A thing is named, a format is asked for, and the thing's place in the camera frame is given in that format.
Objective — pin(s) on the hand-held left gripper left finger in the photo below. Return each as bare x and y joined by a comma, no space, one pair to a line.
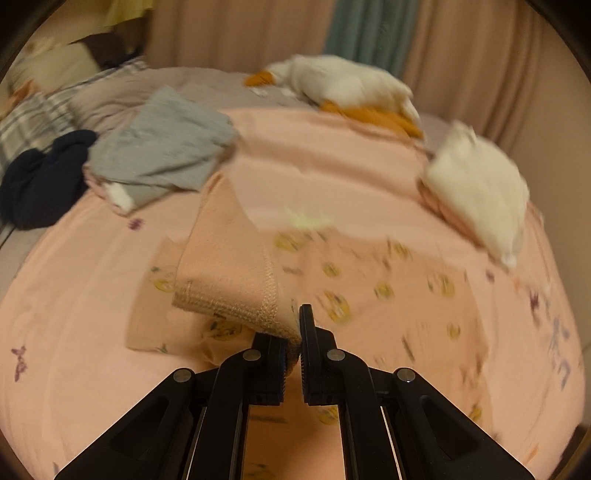
278,369

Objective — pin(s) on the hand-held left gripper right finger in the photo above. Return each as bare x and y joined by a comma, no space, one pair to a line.
303,369

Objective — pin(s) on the pink duck-print garment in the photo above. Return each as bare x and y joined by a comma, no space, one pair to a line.
221,258

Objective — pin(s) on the pink printed bed sheet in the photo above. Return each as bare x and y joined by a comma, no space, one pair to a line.
92,300

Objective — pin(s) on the plain pink folded garment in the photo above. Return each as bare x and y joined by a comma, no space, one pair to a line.
443,210

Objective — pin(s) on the white folded garment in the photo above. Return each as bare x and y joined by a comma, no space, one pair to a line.
480,194

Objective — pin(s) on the grey garment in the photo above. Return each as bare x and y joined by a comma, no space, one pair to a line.
157,143

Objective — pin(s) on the white and orange plush garment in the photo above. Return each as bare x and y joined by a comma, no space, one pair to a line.
346,81

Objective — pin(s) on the dark navy garment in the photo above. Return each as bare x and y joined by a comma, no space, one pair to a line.
41,184

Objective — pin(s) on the mauve grey blanket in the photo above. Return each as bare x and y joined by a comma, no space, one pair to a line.
115,99

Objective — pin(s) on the teal curtain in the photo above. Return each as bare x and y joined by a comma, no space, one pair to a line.
369,32

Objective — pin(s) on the striped grey bedding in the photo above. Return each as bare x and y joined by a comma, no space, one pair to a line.
32,115

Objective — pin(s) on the beige pink curtain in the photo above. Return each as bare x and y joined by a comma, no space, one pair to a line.
485,60

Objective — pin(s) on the white pillow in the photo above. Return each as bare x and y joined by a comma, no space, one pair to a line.
60,64

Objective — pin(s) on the yellow cloth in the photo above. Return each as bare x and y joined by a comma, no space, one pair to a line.
127,11

